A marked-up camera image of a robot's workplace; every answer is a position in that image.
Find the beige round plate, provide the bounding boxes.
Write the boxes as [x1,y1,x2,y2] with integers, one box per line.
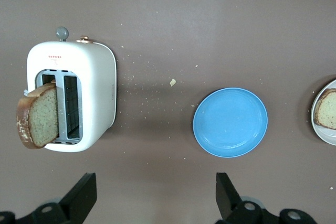
[310,79,336,146]

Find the white two-slot toaster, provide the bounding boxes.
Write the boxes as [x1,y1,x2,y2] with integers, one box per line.
[23,26,118,153]

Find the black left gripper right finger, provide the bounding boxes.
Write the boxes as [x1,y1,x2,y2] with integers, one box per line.
[215,173,320,224]

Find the brown-crusted bread slice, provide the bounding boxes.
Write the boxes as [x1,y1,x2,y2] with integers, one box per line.
[16,79,60,150]
[314,88,336,130]

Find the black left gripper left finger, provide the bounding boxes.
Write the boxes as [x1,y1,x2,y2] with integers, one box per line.
[0,173,97,224]

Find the blue round plate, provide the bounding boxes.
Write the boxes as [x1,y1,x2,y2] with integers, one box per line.
[193,87,269,158]

